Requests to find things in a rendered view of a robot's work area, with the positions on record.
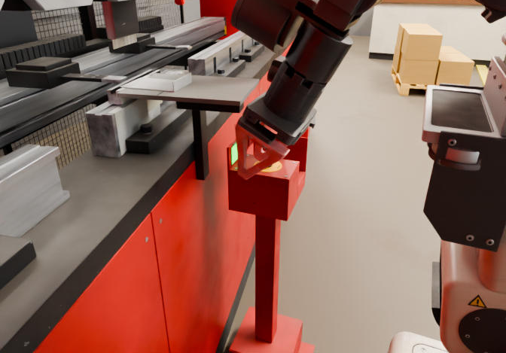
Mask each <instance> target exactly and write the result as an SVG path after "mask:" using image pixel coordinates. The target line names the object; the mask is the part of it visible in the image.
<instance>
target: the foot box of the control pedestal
mask: <svg viewBox="0 0 506 353"><path fill-rule="evenodd" d="M302 328H303V322H302V320H299V319H296V318H291V317H288V316H284V315H280V314H277V330H276V334H275V336H274V338H273V342H272V343H271V342H266V341H263V340H260V339H256V338H255V307H251V306H250V307H249V308H248V311H247V313H246V315H245V317H244V319H243V321H242V323H241V326H240V328H239V330H238V332H237V334H236V336H235V339H234V341H233V343H232V345H231V347H230V349H229V353H313V352H314V349H315V346H314V345H310V344H308V343H305V342H301V338H302Z"/></svg>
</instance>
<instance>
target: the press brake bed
mask: <svg viewBox="0 0 506 353"><path fill-rule="evenodd" d="M267 74H268V72H267V73H266V74H265V75H264V76H263V77H262V78H261V80H260V81H259V84H258V85H257V86H256V87H255V88H254V90H253V91H252V92H251V93H250V95H249V96H248V97H247V99H246V100H245V101H244V109H242V110H241V112H240V113H232V114H231V116H230V117H229V118H228V119H227V121H226V122H225V123H224V124H223V126H222V127H221V128H220V129H219V130H218V131H217V132H216V133H215V135H214V136H213V137H212V139H211V140H210V141H209V142H208V152H209V174H208V176H207V177H206V179H205V180H204V181H203V180H197V172H196V161H195V159H194V160H193V162H192V163H191V164H190V165H189V166H188V167H187V168H186V169H185V171H184V172H183V173H182V174H181V176H180V177H179V178H178V179H177V181H176V182H175V183H174V184H173V185H172V186H171V187H170V189H169V190H168V191H167V192H166V194H165V195H164V196H163V197H162V199H161V200H160V201H159V202H158V203H157V204H156V205H155V207H154V208H153V209H152V210H151V212H150V213H149V214H148V215H147V217H146V218H145V219H144V220H143V221H142V222H141V223H140V225H139V226H138V227H137V228H136V229H135V231H134V232H133V233H132V234H131V236H130V237H129V238H128V239H127V240H126V241H125V243H124V244H123V245H122V246H121V247H120V249H119V250H118V251H117V252H116V254H115V255H114V256H113V257H112V258H111V259H110V260H109V262H108V263H107V264H106V265H105V267H104V268H103V269H102V270H101V271H100V273H99V274H98V275H97V276H96V277H95V278H94V280H93V281H92V282H91V283H90V284H89V286H88V287H87V288H86V289H85V291H84V292H83V293H82V294H81V295H80V296H79V298H78V299H77V300H76V301H75V302H74V304H73V305H72V306H71V307H70V309H69V310H68V311H67V312H66V313H65V314H64V316H63V317H62V318H61V319H60V320H59V321H58V323H57V324H56V325H55V326H54V328H53V329H52V330H51V331H50V332H49V334H48V335H47V336H46V337H45V338H44V339H43V341H42V342H41V343H40V344H39V346H38V347H37V348H36V349H35V350H34V352H33V353H223V350H224V347H225V344H226V341H227V338H228V335H229V332H230V329H231V327H232V324H233V320H234V318H235V315H236V311H237V309H238V306H239V302H240V300H241V297H242V293H243V291H244V288H245V284H246V282H247V279H248V275H249V273H250V271H251V267H252V264H253V262H254V259H255V215H252V214H248V213H243V212H239V211H232V210H229V201H228V177H227V147H228V146H229V145H230V144H231V143H232V142H233V141H234V140H235V139H236V132H235V126H236V124H237V122H238V120H239V118H240V117H241V116H242V113H243V112H244V110H245V108H246V106H247V104H248V103H250V102H252V101H253V100H254V99H256V98H257V97H259V96H260V95H261V94H263V93H265V92H266V91H267V90H268V88H269V86H270V85H271V82H269V81H268V80H267Z"/></svg>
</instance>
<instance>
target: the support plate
mask: <svg viewBox="0 0 506 353"><path fill-rule="evenodd" d="M183 76H185V75H173V74H159V73H155V74H153V75H151V76H149V77H148V78H157V79H167V80H177V79H179V78H181V77H183ZM191 78H192V83H190V84H188V85H186V86H185V87H182V88H181V89H180V90H177V91H175V92H166V91H164V92H163V93H161V92H162V91H157V90H141V89H133V88H126V89H124V90H121V91H120V92H118V93H117V97H118V98H130V99H151V100H162V101H173V102H194V103H205V104H216V105H237V106H240V105H241V104H242V103H243V102H244V101H245V100H246V99H247V97H248V96H249V95H250V93H251V92H252V91H253V90H254V88H255V87H256V86H257V85H258V84H259V79H254V78H227V77H213V76H199V75H191ZM159 93H161V94H160V95H159V96H157V94H159Z"/></svg>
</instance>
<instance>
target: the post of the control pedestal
mask: <svg viewBox="0 0 506 353"><path fill-rule="evenodd" d="M280 231H281V220H278V219H274V218H267V217H263V216H259V215H255V338H256V339H260V340H263V341H266V342H271V343H272V342H273V338H274V336H275V334H276V330H277V312H278V292H279V252H280Z"/></svg>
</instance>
